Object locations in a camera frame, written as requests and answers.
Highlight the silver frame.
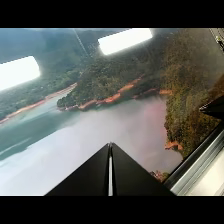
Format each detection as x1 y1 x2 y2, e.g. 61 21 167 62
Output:
170 27 224 197

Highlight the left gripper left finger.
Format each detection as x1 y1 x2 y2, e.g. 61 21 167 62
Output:
45 142 111 197

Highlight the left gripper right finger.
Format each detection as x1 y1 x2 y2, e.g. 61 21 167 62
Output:
110 142 177 197

